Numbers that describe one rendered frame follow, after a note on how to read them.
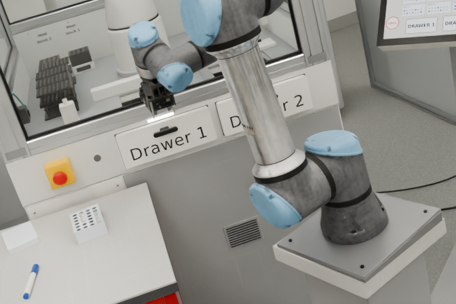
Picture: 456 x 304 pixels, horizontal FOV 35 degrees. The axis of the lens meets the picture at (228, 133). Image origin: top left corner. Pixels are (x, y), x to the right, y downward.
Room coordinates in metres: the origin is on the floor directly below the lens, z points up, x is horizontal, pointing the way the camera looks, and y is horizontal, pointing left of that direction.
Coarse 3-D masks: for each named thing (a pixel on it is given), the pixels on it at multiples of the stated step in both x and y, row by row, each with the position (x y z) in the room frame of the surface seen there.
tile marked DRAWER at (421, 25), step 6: (414, 18) 2.02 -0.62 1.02; (420, 18) 2.01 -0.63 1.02; (426, 18) 1.99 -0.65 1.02; (432, 18) 1.98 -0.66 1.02; (408, 24) 2.02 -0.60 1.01; (414, 24) 2.01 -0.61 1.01; (420, 24) 2.00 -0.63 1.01; (426, 24) 1.98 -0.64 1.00; (432, 24) 1.97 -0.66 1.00; (408, 30) 2.01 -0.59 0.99; (414, 30) 2.00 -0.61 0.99; (420, 30) 1.99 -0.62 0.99; (426, 30) 1.97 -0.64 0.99; (432, 30) 1.96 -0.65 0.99
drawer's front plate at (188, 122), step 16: (192, 112) 2.01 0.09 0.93; (208, 112) 2.01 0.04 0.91; (144, 128) 1.99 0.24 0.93; (192, 128) 2.00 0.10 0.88; (208, 128) 2.01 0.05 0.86; (128, 144) 1.98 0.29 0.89; (144, 144) 1.98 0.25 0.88; (160, 144) 1.99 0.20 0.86; (192, 144) 2.00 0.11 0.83; (128, 160) 1.98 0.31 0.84; (144, 160) 1.98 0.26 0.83
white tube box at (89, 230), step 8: (88, 208) 1.83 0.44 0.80; (96, 208) 1.81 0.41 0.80; (72, 216) 1.81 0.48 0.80; (88, 216) 1.79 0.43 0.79; (72, 224) 1.75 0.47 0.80; (80, 224) 1.75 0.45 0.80; (88, 224) 1.73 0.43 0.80; (96, 224) 1.71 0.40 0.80; (104, 224) 1.72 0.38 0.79; (80, 232) 1.70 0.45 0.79; (88, 232) 1.71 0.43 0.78; (96, 232) 1.71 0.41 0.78; (104, 232) 1.72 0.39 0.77; (80, 240) 1.70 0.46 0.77; (88, 240) 1.71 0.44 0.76
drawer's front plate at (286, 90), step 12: (276, 84) 2.04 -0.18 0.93; (288, 84) 2.04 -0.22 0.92; (300, 84) 2.05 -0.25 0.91; (288, 96) 2.04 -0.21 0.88; (216, 108) 2.03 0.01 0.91; (228, 108) 2.02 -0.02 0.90; (288, 108) 2.04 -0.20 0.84; (300, 108) 2.05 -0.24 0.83; (228, 120) 2.02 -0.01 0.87; (228, 132) 2.02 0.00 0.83
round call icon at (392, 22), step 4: (388, 16) 2.07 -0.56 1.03; (392, 16) 2.06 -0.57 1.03; (396, 16) 2.06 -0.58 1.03; (388, 20) 2.07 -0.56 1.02; (392, 20) 2.06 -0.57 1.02; (396, 20) 2.05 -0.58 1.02; (388, 24) 2.06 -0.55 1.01; (392, 24) 2.05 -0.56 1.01; (396, 24) 2.04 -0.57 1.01; (388, 28) 2.05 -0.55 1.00; (392, 28) 2.04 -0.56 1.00; (396, 28) 2.03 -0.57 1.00
